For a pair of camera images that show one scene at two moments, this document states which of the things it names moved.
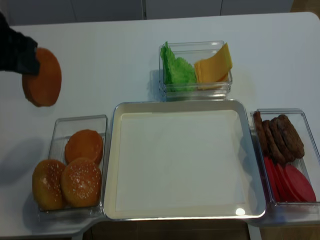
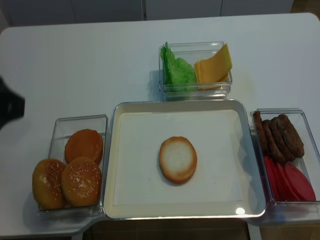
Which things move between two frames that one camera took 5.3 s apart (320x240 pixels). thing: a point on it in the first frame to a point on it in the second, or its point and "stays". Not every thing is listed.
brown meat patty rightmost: [291, 136] stays
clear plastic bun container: [62, 126] stays
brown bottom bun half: [42, 89] to [178, 159]
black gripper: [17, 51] to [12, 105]
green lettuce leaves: [178, 75] stays
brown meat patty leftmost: [261, 135] stays
